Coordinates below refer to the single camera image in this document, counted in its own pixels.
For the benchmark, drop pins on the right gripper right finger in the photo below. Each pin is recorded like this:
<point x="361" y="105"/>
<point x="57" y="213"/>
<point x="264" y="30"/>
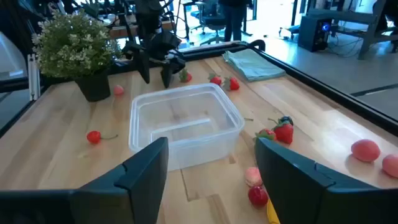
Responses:
<point x="311" y="199"/>

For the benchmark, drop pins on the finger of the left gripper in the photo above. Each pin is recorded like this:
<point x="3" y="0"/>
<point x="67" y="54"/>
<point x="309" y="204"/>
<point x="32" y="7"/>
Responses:
<point x="167" y="76"/>
<point x="143" y="67"/>

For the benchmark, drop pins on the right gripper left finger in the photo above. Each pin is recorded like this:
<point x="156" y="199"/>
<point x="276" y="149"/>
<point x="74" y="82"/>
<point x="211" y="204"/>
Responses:
<point x="124" y="199"/>

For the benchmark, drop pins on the red plastic strawberry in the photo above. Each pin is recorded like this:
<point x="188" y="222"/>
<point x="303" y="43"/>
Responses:
<point x="266" y="134"/>
<point x="283" y="133"/>
<point x="232" y="84"/>
<point x="215" y="80"/>
<point x="185" y="76"/>

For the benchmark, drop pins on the small pink plastic fruit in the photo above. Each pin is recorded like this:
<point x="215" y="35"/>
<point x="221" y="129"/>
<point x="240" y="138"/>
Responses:
<point x="118" y="90"/>
<point x="252" y="176"/>

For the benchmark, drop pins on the yellow plastic banana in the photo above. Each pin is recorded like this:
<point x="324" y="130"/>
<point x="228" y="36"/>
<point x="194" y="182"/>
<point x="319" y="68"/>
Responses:
<point x="272" y="215"/>

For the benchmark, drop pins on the small red round fruit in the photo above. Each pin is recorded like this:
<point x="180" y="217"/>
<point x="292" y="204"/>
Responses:
<point x="257" y="196"/>

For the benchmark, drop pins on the pink plastic peach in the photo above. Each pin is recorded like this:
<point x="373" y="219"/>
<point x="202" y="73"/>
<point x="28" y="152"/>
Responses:
<point x="391" y="165"/>
<point x="365" y="150"/>

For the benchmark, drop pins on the small black round fruit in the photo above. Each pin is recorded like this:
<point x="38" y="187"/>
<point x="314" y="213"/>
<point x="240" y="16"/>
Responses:
<point x="286" y="119"/>

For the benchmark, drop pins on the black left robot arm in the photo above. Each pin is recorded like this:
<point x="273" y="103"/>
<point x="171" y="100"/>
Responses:
<point x="147" y="18"/>

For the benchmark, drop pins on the clear plastic tupperware container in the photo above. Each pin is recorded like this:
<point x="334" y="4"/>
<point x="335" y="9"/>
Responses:
<point x="202" y="149"/>

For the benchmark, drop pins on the black office chair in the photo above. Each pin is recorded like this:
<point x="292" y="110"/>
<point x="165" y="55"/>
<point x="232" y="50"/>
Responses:
<point x="211" y="18"/>

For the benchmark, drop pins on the green artificial potted plant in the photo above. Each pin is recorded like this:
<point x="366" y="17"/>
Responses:
<point x="74" y="46"/>

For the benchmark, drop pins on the person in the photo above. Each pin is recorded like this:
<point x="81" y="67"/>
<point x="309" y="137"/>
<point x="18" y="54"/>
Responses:
<point x="233" y="18"/>

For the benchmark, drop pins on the teal folded cloth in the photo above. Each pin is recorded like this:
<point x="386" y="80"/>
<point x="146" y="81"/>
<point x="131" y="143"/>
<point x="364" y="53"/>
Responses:
<point x="252" y="65"/>

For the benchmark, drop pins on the silver aluminium extrusion bar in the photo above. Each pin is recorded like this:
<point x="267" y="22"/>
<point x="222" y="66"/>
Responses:
<point x="33" y="77"/>

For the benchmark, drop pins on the black computer tower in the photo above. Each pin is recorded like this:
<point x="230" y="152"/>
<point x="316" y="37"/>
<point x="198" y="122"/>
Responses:
<point x="312" y="37"/>

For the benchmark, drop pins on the grey workbench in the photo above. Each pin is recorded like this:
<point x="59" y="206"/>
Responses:
<point x="342" y="17"/>

